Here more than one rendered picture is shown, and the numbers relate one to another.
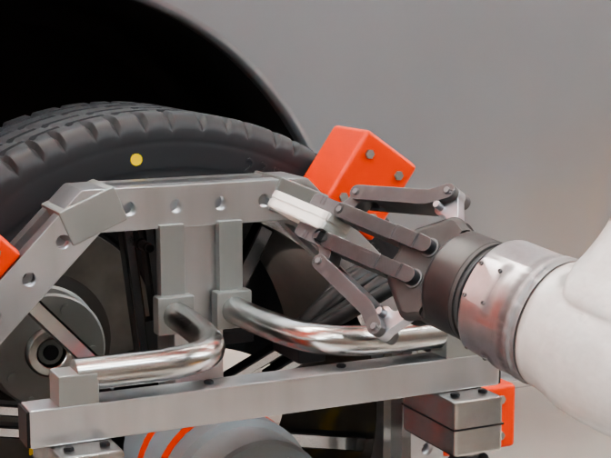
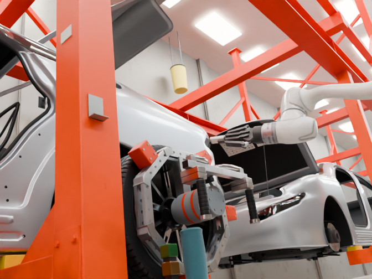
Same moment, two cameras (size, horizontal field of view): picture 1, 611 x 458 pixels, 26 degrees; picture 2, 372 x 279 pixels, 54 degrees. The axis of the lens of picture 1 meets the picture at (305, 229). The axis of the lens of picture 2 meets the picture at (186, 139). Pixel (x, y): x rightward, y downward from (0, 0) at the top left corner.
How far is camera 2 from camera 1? 109 cm
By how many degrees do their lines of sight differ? 40
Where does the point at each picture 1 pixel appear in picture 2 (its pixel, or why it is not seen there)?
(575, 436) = not seen: outside the picture
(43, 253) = (161, 156)
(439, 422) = (242, 183)
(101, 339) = not seen: hidden behind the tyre
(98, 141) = (159, 146)
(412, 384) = (237, 175)
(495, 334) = (270, 131)
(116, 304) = not seen: hidden behind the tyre
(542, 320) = (279, 124)
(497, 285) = (268, 124)
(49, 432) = (190, 164)
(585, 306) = (286, 119)
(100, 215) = (170, 151)
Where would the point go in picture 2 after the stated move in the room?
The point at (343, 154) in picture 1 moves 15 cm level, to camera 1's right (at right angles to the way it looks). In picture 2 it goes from (201, 154) to (226, 155)
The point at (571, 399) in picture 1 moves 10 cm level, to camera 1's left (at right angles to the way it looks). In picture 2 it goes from (288, 133) to (267, 132)
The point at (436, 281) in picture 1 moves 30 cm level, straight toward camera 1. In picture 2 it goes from (256, 130) to (296, 93)
